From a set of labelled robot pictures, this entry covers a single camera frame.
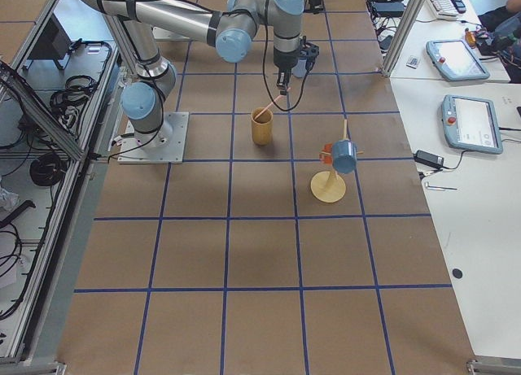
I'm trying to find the black power adapter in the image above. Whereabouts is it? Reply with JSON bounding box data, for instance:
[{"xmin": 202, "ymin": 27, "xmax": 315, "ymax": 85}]
[{"xmin": 414, "ymin": 150, "xmax": 444, "ymax": 169}]

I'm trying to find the wooden mug tree stand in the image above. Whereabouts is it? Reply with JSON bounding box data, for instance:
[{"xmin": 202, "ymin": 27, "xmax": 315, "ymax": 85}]
[{"xmin": 310, "ymin": 119, "xmax": 351, "ymax": 203}]

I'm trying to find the teach pendant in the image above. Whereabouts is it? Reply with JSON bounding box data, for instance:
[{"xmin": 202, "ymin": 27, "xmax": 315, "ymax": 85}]
[
  {"xmin": 426, "ymin": 40, "xmax": 490, "ymax": 81},
  {"xmin": 440, "ymin": 94, "xmax": 503, "ymax": 155}
]

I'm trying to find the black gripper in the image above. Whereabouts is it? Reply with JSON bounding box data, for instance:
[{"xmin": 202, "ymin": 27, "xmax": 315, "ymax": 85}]
[{"xmin": 274, "ymin": 47, "xmax": 300, "ymax": 94}]

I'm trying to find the hex key tool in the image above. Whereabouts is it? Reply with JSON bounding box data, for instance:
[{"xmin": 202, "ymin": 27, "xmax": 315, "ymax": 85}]
[{"xmin": 425, "ymin": 181, "xmax": 458, "ymax": 191}]

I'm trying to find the light blue plastic cup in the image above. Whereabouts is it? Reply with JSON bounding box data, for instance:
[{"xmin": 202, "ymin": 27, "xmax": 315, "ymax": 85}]
[{"xmin": 292, "ymin": 58, "xmax": 307, "ymax": 78}]

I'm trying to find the orange mug on stand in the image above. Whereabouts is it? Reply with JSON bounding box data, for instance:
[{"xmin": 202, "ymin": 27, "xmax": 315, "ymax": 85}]
[{"xmin": 319, "ymin": 143, "xmax": 333, "ymax": 165}]

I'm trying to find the bamboo cylinder holder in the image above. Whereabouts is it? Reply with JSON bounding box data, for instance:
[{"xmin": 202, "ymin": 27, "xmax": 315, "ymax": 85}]
[{"xmin": 251, "ymin": 107, "xmax": 274, "ymax": 146}]

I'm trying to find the upper teach pendant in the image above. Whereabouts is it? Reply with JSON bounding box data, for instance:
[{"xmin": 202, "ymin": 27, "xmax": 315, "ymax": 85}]
[{"xmin": 426, "ymin": 40, "xmax": 490, "ymax": 81}]

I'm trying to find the blue mug on stand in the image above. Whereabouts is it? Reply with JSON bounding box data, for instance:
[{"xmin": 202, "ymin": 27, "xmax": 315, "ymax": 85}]
[{"xmin": 331, "ymin": 139, "xmax": 357, "ymax": 174}]

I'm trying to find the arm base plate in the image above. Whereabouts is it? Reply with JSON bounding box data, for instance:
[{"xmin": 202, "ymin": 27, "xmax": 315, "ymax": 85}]
[
  {"xmin": 152, "ymin": 26, "xmax": 190, "ymax": 41},
  {"xmin": 117, "ymin": 111, "xmax": 190, "ymax": 164}
]

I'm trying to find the lower teach pendant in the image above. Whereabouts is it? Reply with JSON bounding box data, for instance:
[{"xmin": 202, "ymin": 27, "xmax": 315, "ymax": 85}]
[{"xmin": 440, "ymin": 94, "xmax": 503, "ymax": 155}]

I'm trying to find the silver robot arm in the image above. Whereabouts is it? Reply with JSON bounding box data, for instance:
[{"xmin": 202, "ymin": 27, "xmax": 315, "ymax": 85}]
[{"xmin": 81, "ymin": 0, "xmax": 304, "ymax": 150}]

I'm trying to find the white keyboard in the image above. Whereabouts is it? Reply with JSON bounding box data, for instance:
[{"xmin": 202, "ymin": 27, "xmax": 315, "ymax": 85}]
[{"xmin": 427, "ymin": 0, "xmax": 459, "ymax": 20}]

